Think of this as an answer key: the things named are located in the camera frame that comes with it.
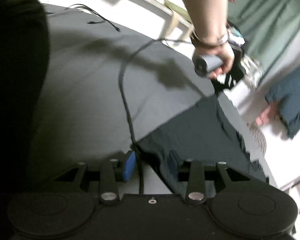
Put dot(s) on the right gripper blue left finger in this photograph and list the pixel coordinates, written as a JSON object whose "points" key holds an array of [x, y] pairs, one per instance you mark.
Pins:
{"points": [[116, 169]]}

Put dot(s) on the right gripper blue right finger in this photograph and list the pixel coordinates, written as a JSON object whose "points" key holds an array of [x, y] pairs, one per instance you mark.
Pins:
{"points": [[192, 172]]}

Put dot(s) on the black garment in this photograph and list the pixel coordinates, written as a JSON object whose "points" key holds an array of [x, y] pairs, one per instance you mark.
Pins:
{"points": [[209, 131]]}

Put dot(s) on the person's left forearm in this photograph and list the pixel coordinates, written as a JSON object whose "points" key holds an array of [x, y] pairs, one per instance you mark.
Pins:
{"points": [[209, 20]]}

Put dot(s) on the person's left hand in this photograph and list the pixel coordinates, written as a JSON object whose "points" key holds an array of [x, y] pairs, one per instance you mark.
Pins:
{"points": [[224, 52]]}

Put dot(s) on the beige tote bag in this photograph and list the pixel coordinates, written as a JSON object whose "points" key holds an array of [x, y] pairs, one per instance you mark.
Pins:
{"points": [[177, 14]]}

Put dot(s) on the round woven stool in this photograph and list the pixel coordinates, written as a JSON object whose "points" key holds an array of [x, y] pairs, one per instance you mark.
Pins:
{"points": [[258, 137]]}

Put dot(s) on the green curtain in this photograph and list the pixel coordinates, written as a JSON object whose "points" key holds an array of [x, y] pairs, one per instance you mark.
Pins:
{"points": [[268, 27]]}

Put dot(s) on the grey wall shelf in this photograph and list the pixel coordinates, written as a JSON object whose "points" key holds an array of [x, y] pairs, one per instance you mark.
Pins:
{"points": [[147, 17]]}

